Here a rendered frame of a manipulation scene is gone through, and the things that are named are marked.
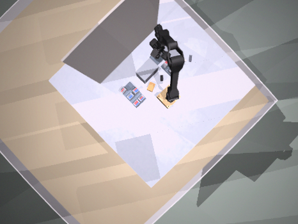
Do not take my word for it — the large grey flat panel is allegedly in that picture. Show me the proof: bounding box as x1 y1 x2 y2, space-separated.
61 0 159 84

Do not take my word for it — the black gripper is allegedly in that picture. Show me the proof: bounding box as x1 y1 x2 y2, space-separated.
149 38 168 61

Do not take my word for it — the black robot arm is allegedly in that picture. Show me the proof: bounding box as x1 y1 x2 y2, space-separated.
150 24 185 103

